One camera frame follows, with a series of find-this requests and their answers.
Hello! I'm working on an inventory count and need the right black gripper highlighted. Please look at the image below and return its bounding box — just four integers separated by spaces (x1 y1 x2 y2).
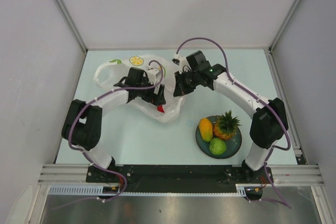
174 69 201 97

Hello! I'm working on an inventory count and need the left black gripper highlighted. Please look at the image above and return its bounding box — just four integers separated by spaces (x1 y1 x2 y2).
136 77 165 106

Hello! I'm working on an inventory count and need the fake red bell pepper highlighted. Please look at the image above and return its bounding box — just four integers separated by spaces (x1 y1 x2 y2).
156 105 165 113

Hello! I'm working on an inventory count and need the white printed plastic bag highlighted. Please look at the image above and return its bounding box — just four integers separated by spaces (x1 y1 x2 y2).
93 55 185 123

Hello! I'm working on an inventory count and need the fake orange green mango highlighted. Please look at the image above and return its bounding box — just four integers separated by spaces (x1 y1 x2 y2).
198 118 213 142

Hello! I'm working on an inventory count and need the fake orange pineapple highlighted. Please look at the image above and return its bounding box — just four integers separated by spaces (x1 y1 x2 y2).
213 110 241 141

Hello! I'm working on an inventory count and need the fake green lime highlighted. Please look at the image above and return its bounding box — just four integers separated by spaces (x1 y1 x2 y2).
209 138 227 155

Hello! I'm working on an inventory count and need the dark blue ceramic plate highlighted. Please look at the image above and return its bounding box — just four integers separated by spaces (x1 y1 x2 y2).
195 110 242 159

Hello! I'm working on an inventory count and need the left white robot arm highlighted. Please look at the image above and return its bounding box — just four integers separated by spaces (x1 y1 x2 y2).
61 67 165 182

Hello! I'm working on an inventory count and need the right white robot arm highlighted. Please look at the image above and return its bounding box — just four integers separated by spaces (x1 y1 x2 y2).
172 51 289 183

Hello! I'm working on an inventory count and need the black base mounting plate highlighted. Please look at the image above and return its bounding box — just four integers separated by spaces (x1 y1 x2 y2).
86 165 273 191

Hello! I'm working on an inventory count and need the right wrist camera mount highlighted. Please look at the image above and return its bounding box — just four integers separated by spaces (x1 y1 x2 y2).
172 54 189 73

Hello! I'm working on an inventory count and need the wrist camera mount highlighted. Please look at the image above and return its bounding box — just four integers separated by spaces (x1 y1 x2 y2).
172 54 189 73
146 67 162 84

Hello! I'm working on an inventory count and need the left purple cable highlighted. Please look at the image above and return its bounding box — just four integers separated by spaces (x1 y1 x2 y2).
51 60 165 209

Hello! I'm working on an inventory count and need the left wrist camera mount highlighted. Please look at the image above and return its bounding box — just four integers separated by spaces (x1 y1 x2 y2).
146 67 162 84

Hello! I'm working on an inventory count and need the white slotted cable duct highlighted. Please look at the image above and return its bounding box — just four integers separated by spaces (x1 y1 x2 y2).
48 185 246 197

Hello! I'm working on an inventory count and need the aluminium front frame rail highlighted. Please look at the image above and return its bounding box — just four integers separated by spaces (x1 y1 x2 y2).
39 164 324 186

